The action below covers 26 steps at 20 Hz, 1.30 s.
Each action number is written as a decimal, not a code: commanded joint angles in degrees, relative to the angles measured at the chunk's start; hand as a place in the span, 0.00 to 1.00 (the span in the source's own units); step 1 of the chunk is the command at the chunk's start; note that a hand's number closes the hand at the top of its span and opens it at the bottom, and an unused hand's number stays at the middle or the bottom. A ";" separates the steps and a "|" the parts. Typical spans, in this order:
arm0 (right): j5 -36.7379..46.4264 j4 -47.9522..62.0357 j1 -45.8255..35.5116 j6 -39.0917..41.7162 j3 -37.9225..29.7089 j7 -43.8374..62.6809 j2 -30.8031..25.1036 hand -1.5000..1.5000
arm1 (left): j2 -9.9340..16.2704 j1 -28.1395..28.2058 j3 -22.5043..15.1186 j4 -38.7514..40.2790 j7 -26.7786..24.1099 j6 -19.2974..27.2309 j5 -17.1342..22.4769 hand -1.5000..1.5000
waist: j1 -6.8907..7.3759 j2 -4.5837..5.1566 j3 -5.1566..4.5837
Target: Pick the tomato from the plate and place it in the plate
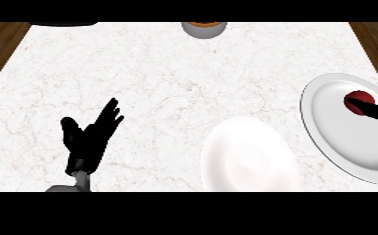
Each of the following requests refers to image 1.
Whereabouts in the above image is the grey cupcake with orange top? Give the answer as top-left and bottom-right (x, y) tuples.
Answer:
(180, 21), (228, 40)

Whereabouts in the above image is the grey rimmed plate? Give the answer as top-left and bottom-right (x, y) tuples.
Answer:
(298, 72), (378, 184)

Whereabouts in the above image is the red tomato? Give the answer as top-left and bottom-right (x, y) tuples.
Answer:
(342, 90), (376, 116)

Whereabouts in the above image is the black flat object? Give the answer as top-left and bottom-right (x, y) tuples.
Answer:
(28, 21), (98, 28)

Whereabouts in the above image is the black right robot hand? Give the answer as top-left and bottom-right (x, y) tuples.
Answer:
(347, 97), (378, 120)

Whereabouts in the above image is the white plate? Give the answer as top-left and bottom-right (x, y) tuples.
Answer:
(199, 116), (302, 193)

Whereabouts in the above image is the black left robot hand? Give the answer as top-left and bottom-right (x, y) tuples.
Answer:
(59, 97), (125, 176)

